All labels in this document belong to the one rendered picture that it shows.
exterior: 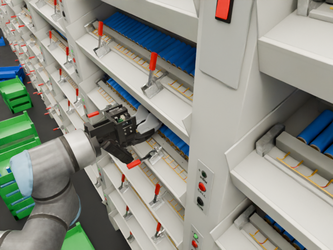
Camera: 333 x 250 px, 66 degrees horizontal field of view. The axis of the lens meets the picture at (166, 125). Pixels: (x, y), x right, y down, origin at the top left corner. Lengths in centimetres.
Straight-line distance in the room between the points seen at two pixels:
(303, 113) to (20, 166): 53
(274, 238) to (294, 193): 16
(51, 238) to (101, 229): 111
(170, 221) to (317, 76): 63
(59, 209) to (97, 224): 110
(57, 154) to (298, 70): 48
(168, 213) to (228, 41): 60
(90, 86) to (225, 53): 75
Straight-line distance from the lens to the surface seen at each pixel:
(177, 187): 63
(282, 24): 32
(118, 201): 137
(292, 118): 46
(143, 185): 89
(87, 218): 178
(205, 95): 38
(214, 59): 34
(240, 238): 56
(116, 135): 64
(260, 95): 36
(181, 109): 50
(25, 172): 59
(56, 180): 61
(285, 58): 29
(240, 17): 31
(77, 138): 60
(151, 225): 104
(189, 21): 38
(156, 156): 67
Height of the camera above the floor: 144
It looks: 37 degrees down
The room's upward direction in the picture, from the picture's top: straight up
